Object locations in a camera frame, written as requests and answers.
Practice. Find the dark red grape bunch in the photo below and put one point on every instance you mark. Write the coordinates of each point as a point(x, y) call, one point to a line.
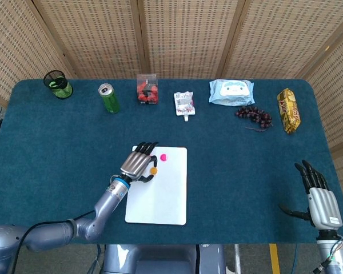
point(257, 115)

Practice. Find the white rectangular board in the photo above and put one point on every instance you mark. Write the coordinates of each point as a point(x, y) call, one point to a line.
point(165, 199)

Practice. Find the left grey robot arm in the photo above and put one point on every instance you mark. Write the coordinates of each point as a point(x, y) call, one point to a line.
point(108, 199)

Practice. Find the black mesh pen holder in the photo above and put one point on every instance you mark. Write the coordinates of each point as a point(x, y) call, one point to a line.
point(61, 91)

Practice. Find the blue felt table cloth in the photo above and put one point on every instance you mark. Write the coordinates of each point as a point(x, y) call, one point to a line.
point(231, 171)

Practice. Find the pink button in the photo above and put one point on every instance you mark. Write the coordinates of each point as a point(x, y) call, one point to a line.
point(164, 157)

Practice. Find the grey robot torso base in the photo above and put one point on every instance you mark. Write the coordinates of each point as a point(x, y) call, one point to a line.
point(160, 259)

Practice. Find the yellow snack package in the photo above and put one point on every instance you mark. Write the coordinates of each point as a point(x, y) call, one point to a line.
point(288, 111)

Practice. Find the green drink can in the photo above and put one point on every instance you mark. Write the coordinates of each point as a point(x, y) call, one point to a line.
point(111, 102)

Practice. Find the woven bamboo folding screen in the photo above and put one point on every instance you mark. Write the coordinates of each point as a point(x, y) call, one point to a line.
point(188, 34)

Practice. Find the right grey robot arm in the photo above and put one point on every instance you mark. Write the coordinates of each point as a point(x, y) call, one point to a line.
point(334, 259)

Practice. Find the grey table leg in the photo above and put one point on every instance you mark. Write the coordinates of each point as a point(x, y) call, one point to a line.
point(238, 257)

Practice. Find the orange button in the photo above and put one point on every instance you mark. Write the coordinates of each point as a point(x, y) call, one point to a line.
point(153, 171)

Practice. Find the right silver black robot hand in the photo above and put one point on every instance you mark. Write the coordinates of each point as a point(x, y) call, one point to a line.
point(326, 208)

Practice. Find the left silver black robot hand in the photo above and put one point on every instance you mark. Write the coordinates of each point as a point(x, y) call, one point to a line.
point(134, 165)

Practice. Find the white spouted drink pouch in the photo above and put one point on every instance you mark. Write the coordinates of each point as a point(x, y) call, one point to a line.
point(184, 105)

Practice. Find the light blue wet wipes pack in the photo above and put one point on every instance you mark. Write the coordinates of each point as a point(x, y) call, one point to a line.
point(231, 91)

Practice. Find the clear box of red blocks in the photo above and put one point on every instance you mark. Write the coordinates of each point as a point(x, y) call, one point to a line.
point(147, 94)

